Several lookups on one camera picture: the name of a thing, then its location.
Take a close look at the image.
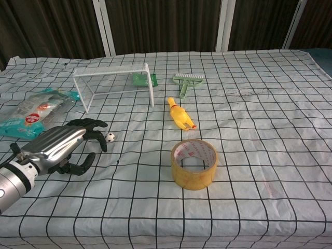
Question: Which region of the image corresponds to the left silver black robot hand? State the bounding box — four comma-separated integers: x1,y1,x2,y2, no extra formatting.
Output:
17,118,108,176

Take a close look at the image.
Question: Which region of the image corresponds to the teal plastic snack bag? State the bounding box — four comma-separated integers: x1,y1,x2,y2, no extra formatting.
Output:
0,88,81,141

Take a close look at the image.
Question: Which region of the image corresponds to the yellow rubber chicken toy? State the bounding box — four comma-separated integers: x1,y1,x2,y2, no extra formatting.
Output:
167,97,198,131

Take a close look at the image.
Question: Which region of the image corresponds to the yellow packing tape roll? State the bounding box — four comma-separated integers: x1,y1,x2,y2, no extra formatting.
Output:
170,139,219,191

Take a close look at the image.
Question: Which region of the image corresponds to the white black grid tablecloth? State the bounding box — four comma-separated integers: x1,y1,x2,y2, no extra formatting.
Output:
0,49,332,249

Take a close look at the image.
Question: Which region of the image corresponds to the green white cleaning brush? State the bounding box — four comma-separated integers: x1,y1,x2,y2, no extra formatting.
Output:
172,73,204,100

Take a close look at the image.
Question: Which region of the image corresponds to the dark brown curtain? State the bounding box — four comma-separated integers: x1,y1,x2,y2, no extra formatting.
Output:
0,0,332,71

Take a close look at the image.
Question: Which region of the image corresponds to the white wire rack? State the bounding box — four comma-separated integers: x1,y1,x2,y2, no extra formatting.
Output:
72,63,155,114

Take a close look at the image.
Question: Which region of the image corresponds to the white metal frame post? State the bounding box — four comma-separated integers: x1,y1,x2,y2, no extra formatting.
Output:
92,0,116,57
282,0,308,50
215,0,237,52

